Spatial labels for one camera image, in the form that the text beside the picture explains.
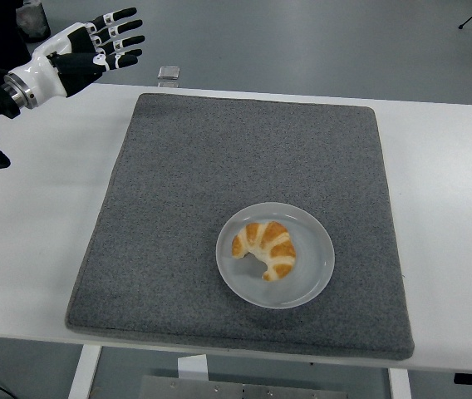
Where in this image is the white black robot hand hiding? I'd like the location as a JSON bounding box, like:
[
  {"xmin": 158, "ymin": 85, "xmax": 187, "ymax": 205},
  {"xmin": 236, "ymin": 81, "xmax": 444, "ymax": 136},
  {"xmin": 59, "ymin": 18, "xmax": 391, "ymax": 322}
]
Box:
[{"xmin": 7, "ymin": 7, "xmax": 146, "ymax": 105}]

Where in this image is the golden croissant bread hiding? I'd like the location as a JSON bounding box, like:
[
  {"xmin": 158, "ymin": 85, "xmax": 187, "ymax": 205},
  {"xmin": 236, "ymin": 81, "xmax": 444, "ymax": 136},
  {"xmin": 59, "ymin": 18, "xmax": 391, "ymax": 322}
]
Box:
[{"xmin": 231, "ymin": 220, "xmax": 297, "ymax": 283}]

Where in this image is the round grey plate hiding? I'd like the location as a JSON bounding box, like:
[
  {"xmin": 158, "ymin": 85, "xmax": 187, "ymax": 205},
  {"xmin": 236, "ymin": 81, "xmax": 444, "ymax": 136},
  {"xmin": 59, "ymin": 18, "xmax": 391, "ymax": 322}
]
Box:
[{"xmin": 215, "ymin": 201, "xmax": 337, "ymax": 310}]

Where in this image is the grey metal plate with screws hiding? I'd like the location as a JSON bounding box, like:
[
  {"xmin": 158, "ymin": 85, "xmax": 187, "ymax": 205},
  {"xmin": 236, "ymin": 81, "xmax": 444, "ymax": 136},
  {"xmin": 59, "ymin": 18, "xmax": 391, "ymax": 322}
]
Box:
[{"xmin": 138, "ymin": 375, "xmax": 347, "ymax": 399}]

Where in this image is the dark mesh waste bin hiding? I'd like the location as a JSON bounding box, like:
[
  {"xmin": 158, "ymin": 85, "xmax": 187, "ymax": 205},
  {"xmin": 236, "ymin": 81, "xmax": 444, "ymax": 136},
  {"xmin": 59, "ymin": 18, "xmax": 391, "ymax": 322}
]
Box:
[{"xmin": 14, "ymin": 0, "xmax": 51, "ymax": 42}]

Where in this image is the small clear plastic box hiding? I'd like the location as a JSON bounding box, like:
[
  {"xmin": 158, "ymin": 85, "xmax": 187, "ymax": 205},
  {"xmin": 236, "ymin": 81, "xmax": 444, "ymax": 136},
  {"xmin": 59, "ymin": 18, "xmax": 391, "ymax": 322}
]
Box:
[{"xmin": 157, "ymin": 65, "xmax": 182, "ymax": 81}]

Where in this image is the grey felt mat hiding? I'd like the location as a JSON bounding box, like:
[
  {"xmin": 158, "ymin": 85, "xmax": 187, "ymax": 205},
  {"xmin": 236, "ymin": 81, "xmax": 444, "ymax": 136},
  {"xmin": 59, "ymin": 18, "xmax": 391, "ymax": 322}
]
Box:
[{"xmin": 65, "ymin": 91, "xmax": 416, "ymax": 362}]

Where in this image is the white table leg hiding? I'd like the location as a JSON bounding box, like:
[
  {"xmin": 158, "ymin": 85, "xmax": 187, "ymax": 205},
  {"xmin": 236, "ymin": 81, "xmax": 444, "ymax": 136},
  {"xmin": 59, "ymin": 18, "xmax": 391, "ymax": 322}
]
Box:
[
  {"xmin": 67, "ymin": 344, "xmax": 103, "ymax": 399},
  {"xmin": 387, "ymin": 367, "xmax": 412, "ymax": 399}
]

